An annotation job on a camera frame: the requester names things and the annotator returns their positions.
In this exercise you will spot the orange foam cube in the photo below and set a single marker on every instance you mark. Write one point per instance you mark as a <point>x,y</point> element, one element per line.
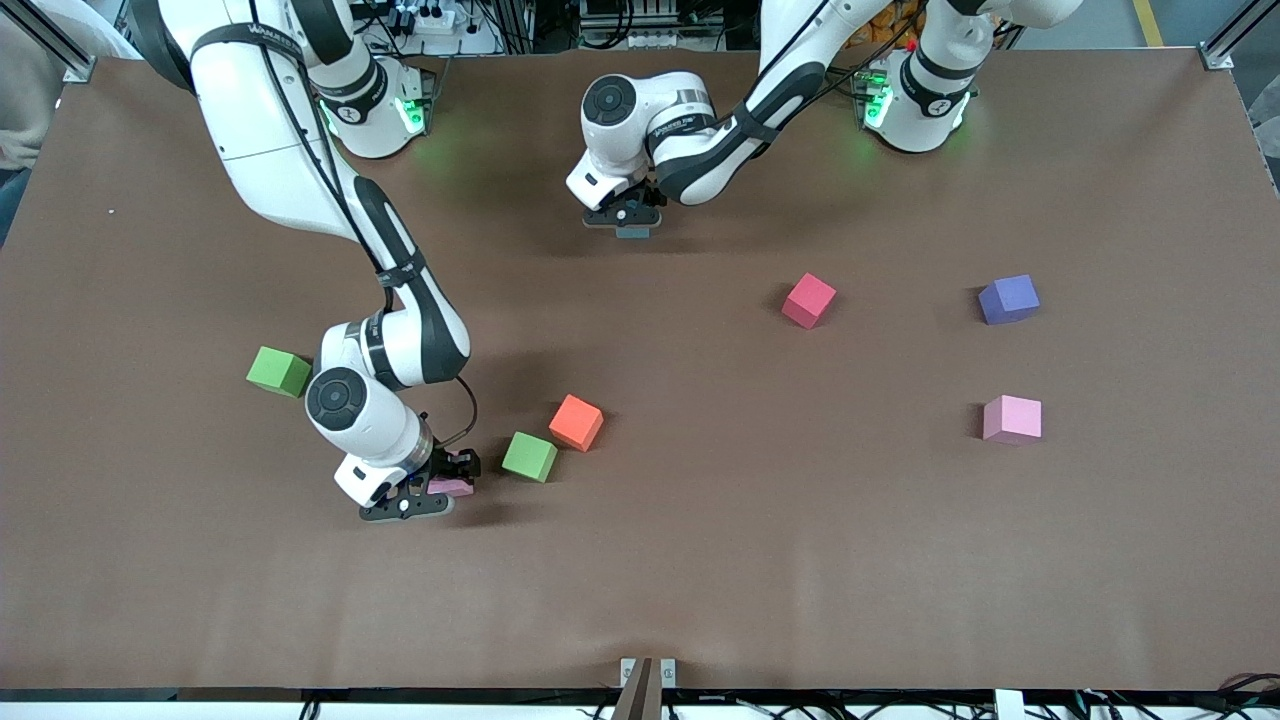
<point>576,422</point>

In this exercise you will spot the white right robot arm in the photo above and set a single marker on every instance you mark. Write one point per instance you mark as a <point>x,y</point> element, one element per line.
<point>260,120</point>

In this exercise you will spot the silver mounting plate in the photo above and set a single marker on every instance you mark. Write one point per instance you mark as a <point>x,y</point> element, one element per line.
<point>668,672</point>

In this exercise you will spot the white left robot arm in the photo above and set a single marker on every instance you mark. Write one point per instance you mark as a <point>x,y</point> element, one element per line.
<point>640,135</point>

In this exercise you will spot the brown camera pole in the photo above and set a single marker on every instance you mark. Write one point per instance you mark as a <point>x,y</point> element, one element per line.
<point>640,700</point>

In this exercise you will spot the red foam cube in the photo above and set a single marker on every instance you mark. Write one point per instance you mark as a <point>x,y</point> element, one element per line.
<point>808,300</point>

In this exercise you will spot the white tag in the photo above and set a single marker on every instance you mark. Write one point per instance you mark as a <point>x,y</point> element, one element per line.
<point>1010,705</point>

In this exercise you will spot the green foam cube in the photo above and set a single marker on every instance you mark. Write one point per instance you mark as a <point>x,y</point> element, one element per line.
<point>529,457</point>
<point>278,372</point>

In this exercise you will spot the white power strip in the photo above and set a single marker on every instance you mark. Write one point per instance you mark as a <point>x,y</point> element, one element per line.
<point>432,18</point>

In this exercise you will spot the pile of orange objects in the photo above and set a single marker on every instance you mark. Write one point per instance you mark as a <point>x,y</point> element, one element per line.
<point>890,30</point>

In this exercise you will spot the electrical control unit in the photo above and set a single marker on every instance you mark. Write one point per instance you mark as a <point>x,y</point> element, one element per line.
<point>622,40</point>

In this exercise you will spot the silver aluminium frame profile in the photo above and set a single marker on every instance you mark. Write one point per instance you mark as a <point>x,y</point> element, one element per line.
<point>75,62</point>
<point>1216,58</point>

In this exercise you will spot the blue foam cube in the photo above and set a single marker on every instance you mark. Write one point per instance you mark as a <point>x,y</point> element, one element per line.
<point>633,233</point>

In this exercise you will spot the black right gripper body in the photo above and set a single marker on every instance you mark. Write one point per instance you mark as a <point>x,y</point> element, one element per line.
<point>447,464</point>

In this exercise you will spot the purple foam cube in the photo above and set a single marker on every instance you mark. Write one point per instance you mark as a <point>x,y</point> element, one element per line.
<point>1008,300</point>

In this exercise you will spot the pink foam cube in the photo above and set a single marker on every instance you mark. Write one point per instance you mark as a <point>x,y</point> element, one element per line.
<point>1012,420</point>
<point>452,489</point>

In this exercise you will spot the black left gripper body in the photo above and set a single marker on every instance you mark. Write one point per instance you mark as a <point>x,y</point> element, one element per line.
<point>640,206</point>

